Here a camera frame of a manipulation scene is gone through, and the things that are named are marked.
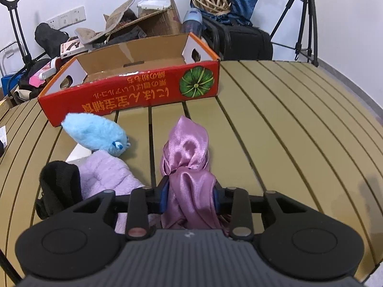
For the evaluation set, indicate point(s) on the black camera tripod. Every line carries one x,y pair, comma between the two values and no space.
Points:
308,12

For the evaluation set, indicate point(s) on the lilac fluffy plush cloth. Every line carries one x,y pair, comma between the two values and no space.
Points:
102,171

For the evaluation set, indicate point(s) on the black bag by wall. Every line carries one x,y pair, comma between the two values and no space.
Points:
50,39

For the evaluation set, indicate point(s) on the black sock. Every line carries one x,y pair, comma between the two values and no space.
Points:
60,184

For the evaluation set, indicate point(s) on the white wall socket strip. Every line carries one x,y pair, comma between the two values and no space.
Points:
68,18

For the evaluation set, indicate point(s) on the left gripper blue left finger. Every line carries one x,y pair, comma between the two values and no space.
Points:
164,193

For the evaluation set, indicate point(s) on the light blue plush toy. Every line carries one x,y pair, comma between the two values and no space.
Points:
96,133

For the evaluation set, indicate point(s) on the blue water bottle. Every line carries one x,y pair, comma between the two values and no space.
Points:
193,22

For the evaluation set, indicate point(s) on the pink satin cloth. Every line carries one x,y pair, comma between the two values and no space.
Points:
185,160

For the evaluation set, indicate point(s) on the black hand trolley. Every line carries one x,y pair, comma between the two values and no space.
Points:
11,5

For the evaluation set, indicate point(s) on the brown open cardboard box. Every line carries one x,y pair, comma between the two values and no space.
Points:
134,19

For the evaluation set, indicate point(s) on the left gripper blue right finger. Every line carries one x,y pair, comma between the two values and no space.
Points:
216,193

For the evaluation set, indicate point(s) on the white paper sheet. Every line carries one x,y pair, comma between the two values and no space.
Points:
78,152

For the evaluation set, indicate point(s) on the black suitcase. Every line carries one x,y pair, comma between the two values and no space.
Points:
237,42

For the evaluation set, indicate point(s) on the red cardboard pumpkin box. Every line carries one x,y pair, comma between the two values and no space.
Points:
143,72

